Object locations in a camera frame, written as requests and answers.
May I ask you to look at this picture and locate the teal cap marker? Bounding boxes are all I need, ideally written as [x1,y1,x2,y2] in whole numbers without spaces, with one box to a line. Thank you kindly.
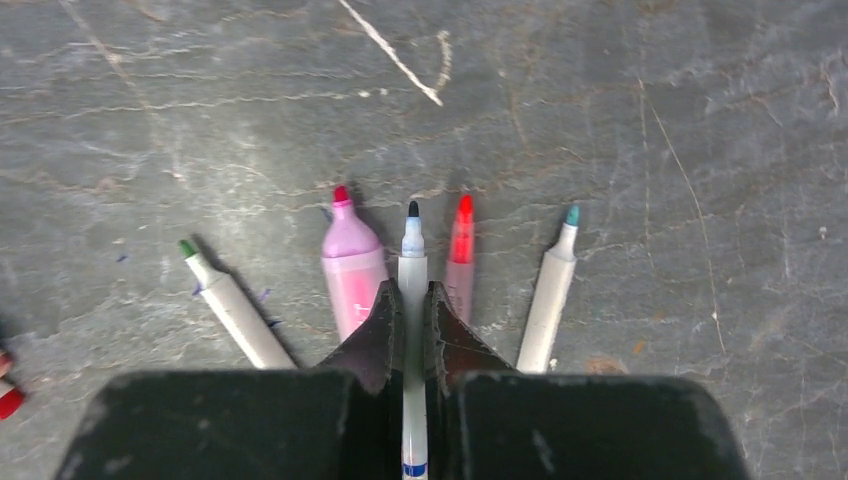
[516,204,580,374]

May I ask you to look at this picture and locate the black tip marker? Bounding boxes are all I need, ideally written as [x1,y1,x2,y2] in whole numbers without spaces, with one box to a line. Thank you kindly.
[397,201,428,479]

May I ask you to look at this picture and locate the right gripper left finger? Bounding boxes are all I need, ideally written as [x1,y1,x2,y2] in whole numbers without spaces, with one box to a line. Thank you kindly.
[56,280,404,479]

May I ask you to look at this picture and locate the green cap marker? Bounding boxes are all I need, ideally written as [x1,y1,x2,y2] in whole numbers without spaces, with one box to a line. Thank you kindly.
[178,239,296,370]

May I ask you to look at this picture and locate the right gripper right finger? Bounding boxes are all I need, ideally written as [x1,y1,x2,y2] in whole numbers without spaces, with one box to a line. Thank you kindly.
[424,282,749,479]

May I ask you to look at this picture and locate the pink highlighter pen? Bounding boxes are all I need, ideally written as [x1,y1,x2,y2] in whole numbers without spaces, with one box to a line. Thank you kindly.
[321,185,388,341]

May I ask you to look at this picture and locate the red cap marker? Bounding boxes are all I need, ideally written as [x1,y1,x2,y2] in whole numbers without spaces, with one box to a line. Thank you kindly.
[0,350,26,420]

